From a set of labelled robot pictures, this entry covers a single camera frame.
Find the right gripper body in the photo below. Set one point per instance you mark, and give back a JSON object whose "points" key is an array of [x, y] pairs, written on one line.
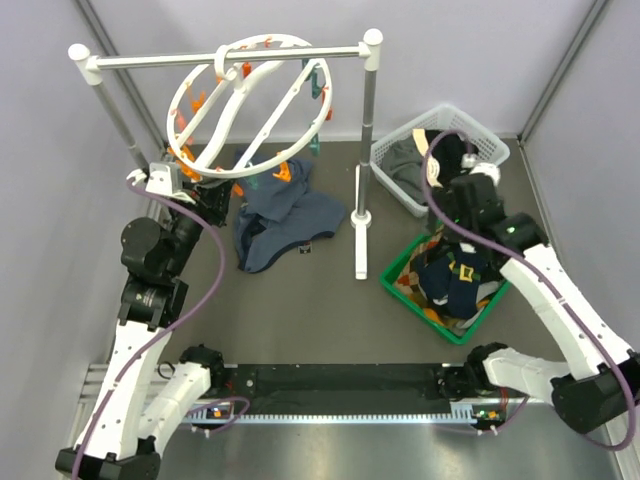
{"points": [[459, 219]]}

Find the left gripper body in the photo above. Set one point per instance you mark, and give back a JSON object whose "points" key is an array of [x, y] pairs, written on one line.
{"points": [[210, 210]]}

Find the white round clip hanger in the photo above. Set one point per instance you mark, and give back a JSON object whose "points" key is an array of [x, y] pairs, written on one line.
{"points": [[250, 110]]}

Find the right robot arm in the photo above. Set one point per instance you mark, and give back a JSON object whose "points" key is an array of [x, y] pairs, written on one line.
{"points": [[598, 377]]}

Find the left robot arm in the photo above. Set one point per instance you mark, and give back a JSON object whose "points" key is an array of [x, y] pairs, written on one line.
{"points": [[127, 432]]}

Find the pile of socks in bin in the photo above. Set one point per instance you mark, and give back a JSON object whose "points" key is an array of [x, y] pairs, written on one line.
{"points": [[454, 279]]}

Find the teal clothespin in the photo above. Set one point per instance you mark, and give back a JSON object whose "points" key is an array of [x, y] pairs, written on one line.
{"points": [[254, 182]]}

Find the black cloth in basket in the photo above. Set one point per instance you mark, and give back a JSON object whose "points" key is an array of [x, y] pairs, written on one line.
{"points": [[446, 161]]}

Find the blue cloth on floor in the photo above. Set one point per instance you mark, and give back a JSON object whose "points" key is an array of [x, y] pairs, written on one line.
{"points": [[281, 216]]}

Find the orange clothespin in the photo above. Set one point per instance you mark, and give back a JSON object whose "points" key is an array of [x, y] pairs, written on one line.
{"points": [[284, 173]]}

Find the grey cloth in basket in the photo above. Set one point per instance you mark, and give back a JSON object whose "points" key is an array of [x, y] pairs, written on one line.
{"points": [[402, 163]]}

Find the white plastic laundry basket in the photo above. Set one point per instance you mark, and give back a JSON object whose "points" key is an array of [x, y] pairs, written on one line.
{"points": [[491, 148]]}

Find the small black tag on floor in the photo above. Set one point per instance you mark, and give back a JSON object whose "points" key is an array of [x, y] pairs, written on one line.
{"points": [[306, 248]]}

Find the green plastic bin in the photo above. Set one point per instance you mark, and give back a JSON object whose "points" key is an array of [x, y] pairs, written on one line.
{"points": [[401, 283]]}

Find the white metal drying rack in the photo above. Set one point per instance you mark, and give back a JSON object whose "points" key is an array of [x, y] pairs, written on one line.
{"points": [[92, 68]]}

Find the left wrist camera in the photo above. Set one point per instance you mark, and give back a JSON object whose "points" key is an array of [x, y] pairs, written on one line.
{"points": [[163, 180]]}

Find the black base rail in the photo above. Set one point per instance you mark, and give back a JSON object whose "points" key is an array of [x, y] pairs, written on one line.
{"points": [[430, 381]]}

